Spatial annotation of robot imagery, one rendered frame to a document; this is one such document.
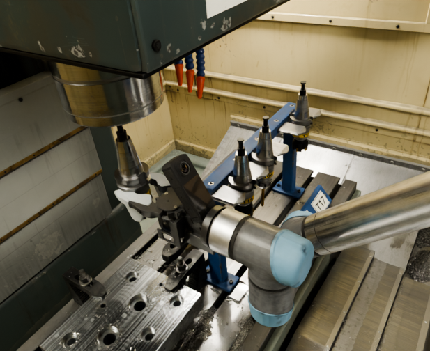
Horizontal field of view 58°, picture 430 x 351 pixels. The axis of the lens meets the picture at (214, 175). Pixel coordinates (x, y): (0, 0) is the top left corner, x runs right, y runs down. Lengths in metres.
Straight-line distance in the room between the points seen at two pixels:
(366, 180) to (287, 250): 1.07
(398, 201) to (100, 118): 0.44
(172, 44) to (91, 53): 0.08
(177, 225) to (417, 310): 0.88
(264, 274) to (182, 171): 0.20
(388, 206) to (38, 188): 0.88
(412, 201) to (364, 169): 1.04
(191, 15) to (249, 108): 1.37
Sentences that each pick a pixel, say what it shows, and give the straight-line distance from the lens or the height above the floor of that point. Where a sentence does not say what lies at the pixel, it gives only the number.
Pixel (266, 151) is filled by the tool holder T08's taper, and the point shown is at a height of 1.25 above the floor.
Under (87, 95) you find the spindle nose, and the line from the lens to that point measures 0.58.
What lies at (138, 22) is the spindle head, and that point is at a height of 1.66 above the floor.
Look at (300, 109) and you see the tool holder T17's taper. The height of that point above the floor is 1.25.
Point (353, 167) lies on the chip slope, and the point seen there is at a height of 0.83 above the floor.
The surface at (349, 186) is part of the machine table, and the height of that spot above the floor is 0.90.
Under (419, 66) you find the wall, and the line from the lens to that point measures 1.49.
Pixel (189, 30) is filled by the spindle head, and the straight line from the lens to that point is 0.44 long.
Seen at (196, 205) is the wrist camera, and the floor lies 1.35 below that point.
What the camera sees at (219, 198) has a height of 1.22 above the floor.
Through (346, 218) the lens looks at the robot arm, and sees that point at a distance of 0.66.
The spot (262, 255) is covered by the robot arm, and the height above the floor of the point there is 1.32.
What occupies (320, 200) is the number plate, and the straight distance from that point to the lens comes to 1.28.
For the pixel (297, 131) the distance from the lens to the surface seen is 1.08.
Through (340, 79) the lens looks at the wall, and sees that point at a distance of 1.57.
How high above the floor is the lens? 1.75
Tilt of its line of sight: 36 degrees down
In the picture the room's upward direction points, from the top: 6 degrees counter-clockwise
